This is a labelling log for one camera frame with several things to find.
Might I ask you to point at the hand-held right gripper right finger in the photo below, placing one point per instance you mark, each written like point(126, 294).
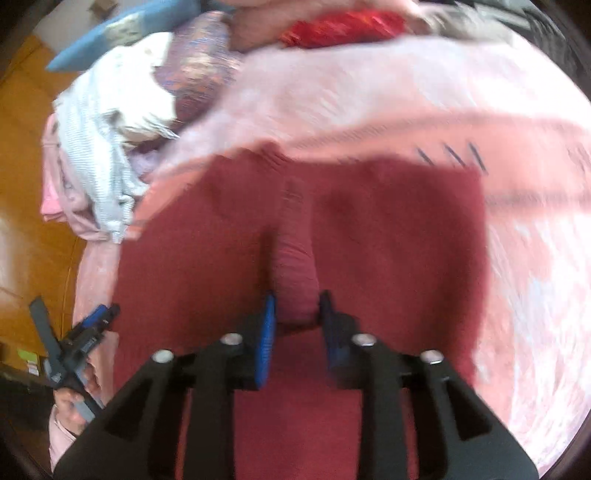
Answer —
point(330, 337)

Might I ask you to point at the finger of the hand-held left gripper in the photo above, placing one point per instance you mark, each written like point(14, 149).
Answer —
point(104, 316)
point(41, 321)

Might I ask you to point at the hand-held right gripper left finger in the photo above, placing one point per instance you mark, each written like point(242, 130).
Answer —
point(265, 344)

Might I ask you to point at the dark red sweater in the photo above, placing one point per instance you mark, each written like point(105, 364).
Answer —
point(392, 254)

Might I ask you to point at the person's left forearm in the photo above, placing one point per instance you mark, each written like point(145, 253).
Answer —
point(60, 443)

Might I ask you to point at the person's left hand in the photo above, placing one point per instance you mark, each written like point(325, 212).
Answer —
point(69, 408)

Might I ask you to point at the bright pink folded cloth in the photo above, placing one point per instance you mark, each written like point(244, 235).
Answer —
point(53, 203)

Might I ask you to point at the white ribbed garment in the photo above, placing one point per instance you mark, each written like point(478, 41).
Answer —
point(92, 120)

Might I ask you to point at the pink leaf-print blanket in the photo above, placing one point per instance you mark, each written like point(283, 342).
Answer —
point(369, 101)

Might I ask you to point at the blue pillow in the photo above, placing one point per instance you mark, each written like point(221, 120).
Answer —
point(78, 53)

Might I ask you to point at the purple patterned pillow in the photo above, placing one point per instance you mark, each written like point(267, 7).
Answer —
point(198, 69)

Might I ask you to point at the small red cloth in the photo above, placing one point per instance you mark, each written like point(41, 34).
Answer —
point(341, 27)

